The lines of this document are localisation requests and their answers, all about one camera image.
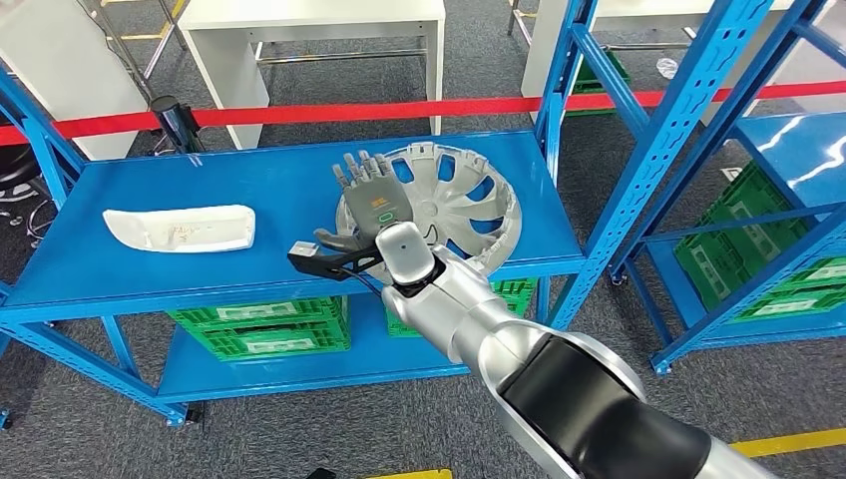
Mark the grey wheel hubcap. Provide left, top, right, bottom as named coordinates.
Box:
left=335, top=142, right=524, bottom=286

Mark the black stanchion post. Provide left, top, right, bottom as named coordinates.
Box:
left=150, top=95, right=208, bottom=156

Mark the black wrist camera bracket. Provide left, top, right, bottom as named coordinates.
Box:
left=287, top=245, right=391, bottom=283

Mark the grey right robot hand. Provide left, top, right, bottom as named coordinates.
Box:
left=313, top=150, right=415, bottom=254

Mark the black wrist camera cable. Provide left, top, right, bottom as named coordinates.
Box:
left=348, top=271, right=386, bottom=300

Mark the white cabinet panel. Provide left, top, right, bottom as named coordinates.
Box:
left=0, top=0, right=151, bottom=162

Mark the chrome metal frame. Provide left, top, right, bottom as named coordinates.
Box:
left=91, top=0, right=191, bottom=101

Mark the red barrier belt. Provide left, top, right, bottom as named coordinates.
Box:
left=0, top=79, right=846, bottom=148

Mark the white plastic moulded part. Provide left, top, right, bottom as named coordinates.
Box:
left=102, top=204, right=257, bottom=254

